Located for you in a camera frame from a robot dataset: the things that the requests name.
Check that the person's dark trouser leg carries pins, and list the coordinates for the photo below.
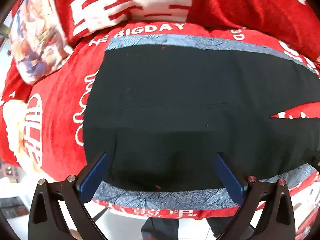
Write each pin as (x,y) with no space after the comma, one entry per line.
(160,230)
(221,227)

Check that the picture printed pillow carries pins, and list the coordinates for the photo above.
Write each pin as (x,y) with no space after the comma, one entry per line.
(37,42)

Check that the red printed blanket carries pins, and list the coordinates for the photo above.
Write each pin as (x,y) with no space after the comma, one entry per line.
(57,110)

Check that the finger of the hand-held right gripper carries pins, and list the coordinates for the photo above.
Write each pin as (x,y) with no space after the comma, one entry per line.
(313,158)

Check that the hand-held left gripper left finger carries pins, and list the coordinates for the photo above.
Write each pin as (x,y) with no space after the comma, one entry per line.
(96,177)

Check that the black pants with grey waistband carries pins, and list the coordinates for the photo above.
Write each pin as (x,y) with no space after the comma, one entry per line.
(175,100)

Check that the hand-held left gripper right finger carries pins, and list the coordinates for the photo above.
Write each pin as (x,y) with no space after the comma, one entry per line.
(230,177)

